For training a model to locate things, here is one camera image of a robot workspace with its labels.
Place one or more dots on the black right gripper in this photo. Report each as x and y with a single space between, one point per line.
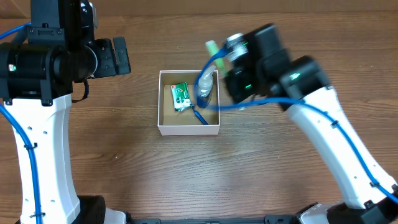
239 83

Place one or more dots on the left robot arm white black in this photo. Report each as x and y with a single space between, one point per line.
39 67

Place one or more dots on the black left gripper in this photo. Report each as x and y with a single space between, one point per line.
108 67

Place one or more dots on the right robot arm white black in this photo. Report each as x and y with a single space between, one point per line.
262 66

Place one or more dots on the pink open cardboard box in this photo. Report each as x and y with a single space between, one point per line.
184 123

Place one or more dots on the clear pump dispenser bottle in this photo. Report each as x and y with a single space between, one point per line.
204 87

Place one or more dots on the green soap bar package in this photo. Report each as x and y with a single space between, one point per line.
181 97

